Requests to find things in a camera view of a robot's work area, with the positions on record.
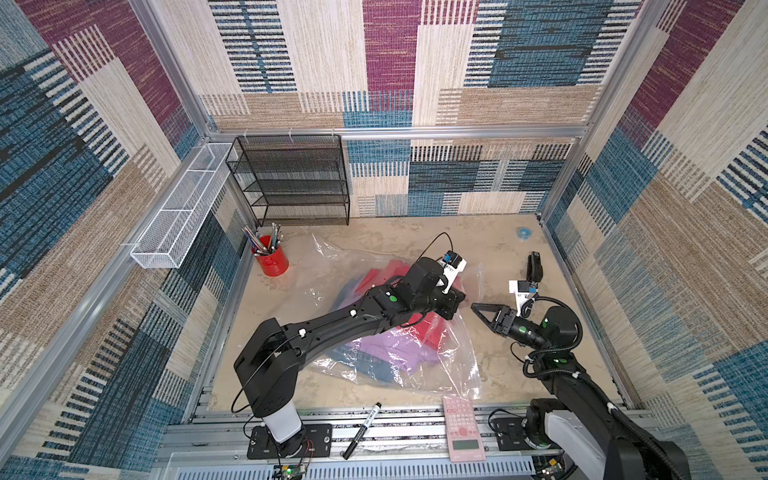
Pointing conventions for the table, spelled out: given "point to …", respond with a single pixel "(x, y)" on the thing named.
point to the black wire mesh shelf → (292, 177)
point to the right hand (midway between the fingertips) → (475, 312)
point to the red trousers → (429, 325)
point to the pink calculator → (463, 430)
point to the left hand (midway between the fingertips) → (468, 297)
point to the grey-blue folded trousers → (356, 355)
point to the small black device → (534, 270)
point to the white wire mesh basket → (167, 238)
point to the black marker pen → (352, 445)
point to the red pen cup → (273, 263)
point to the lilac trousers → (403, 354)
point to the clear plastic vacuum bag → (457, 372)
